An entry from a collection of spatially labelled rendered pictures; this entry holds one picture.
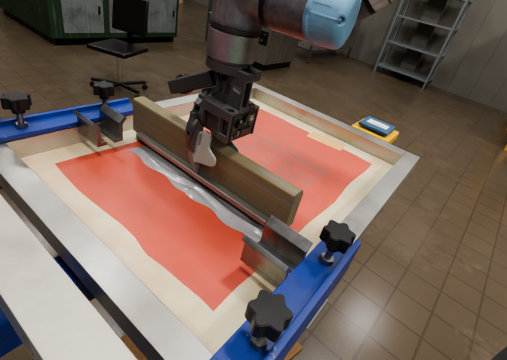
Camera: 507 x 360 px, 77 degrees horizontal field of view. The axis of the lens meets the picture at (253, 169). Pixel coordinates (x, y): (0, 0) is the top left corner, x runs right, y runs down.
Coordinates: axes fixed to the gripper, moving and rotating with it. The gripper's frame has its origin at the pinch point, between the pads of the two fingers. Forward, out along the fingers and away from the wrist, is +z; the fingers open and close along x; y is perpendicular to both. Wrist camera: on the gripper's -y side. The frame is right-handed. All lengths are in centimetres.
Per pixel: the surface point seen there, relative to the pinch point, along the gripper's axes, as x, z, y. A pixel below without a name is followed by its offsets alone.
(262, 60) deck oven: 372, 90, -241
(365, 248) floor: 132, 99, 27
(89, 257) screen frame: -25.9, 0.9, 7.0
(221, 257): -11.0, 4.3, 16.1
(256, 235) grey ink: -3.4, 4.1, 17.0
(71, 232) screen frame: -25.5, 1.0, 1.8
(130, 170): -8.6, 5.1, -10.2
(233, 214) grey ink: -3.0, 3.7, 11.4
